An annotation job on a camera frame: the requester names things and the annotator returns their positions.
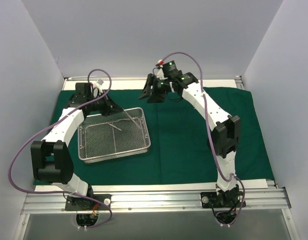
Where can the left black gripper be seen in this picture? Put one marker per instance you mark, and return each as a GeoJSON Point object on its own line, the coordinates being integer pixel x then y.
{"type": "Point", "coordinates": [106, 105]}

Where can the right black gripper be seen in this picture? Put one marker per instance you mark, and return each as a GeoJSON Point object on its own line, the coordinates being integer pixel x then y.
{"type": "Point", "coordinates": [156, 88]}

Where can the steel surgical scissors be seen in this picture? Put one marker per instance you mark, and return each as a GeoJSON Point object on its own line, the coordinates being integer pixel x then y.
{"type": "Point", "coordinates": [115, 127]}

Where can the metal mesh tray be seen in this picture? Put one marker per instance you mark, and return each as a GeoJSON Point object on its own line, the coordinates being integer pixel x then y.
{"type": "Point", "coordinates": [97, 141]}

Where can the green surgical cloth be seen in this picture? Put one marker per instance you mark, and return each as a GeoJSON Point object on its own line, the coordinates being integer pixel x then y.
{"type": "Point", "coordinates": [179, 151]}

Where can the steel tweezers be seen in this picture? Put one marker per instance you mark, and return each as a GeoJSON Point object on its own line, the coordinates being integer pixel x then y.
{"type": "Point", "coordinates": [131, 119]}

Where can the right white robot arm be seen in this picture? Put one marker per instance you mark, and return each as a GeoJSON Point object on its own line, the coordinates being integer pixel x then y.
{"type": "Point", "coordinates": [223, 129]}

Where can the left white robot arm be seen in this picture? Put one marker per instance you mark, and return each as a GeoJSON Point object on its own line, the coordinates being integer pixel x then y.
{"type": "Point", "coordinates": [51, 159]}

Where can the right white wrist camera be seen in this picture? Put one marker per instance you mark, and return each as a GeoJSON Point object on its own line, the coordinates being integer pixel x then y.
{"type": "Point", "coordinates": [159, 67]}

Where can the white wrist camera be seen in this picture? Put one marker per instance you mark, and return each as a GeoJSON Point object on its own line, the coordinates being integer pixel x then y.
{"type": "Point", "coordinates": [159, 67]}
{"type": "Point", "coordinates": [97, 88]}

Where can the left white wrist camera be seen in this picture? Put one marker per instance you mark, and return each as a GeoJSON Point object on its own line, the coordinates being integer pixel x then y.
{"type": "Point", "coordinates": [97, 88]}

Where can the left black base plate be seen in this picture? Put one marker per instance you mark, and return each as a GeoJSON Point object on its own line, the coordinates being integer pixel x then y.
{"type": "Point", "coordinates": [82, 204]}

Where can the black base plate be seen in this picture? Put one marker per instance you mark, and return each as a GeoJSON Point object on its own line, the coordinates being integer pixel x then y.
{"type": "Point", "coordinates": [219, 200]}
{"type": "Point", "coordinates": [82, 204]}

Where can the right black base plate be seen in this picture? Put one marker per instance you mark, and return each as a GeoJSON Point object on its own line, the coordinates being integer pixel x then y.
{"type": "Point", "coordinates": [219, 200]}

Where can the aluminium frame rail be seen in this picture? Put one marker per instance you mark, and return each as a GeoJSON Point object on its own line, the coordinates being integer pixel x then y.
{"type": "Point", "coordinates": [158, 198]}

